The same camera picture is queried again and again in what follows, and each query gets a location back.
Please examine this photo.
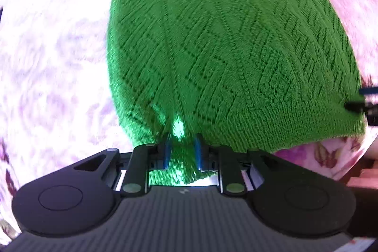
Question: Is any green knitted sweater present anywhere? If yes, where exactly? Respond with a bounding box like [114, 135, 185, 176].
[106, 0, 367, 185]

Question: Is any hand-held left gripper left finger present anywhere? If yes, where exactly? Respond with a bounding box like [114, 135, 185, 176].
[73, 133, 173, 198]

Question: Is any pink floral blanket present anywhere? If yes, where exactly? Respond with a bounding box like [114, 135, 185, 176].
[0, 0, 378, 241]

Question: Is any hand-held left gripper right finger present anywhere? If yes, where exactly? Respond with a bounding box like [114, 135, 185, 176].
[193, 133, 296, 198]

